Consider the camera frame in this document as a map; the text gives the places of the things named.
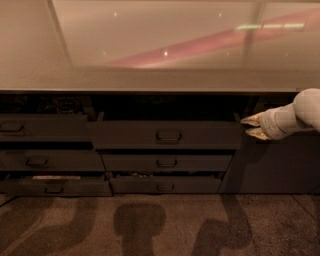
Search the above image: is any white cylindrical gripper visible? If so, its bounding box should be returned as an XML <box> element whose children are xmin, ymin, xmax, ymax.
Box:
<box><xmin>240</xmin><ymin>103</ymin><xmax>315</xmax><ymax>141</ymax></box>

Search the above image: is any dark drawer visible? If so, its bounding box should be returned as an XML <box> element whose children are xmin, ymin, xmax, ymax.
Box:
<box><xmin>102</xmin><ymin>154</ymin><xmax>232</xmax><ymax>172</ymax></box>
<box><xmin>0</xmin><ymin>150</ymin><xmax>104</xmax><ymax>171</ymax></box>
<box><xmin>86</xmin><ymin>113</ymin><xmax>242</xmax><ymax>150</ymax></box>
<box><xmin>0</xmin><ymin>177</ymin><xmax>113</xmax><ymax>197</ymax></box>
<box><xmin>110</xmin><ymin>176</ymin><xmax>221</xmax><ymax>194</ymax></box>
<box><xmin>0</xmin><ymin>114</ymin><xmax>89</xmax><ymax>142</ymax></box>

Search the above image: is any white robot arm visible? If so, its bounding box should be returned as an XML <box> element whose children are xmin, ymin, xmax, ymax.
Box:
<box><xmin>240</xmin><ymin>88</ymin><xmax>320</xmax><ymax>140</ymax></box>

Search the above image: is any dark round object in drawer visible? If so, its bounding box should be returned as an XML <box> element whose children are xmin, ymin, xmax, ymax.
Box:
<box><xmin>57</xmin><ymin>99</ymin><xmax>78</xmax><ymax>114</ymax></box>

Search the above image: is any dark right cabinet door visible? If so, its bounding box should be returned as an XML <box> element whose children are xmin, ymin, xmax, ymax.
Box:
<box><xmin>218</xmin><ymin>96</ymin><xmax>320</xmax><ymax>195</ymax></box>

